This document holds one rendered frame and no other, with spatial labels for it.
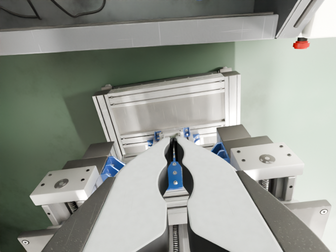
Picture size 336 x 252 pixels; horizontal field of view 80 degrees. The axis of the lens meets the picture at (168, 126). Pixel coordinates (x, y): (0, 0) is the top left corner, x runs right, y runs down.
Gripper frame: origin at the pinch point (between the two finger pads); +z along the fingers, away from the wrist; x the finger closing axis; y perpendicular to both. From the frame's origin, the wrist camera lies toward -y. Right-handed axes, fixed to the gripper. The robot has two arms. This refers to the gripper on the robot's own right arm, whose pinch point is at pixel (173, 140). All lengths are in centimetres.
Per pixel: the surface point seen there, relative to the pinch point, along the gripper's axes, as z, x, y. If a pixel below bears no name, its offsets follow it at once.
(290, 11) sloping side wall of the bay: 24.8, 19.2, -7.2
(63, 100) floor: 123, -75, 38
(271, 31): 27.9, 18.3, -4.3
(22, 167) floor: 123, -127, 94
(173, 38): 28.0, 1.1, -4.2
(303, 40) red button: 42, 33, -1
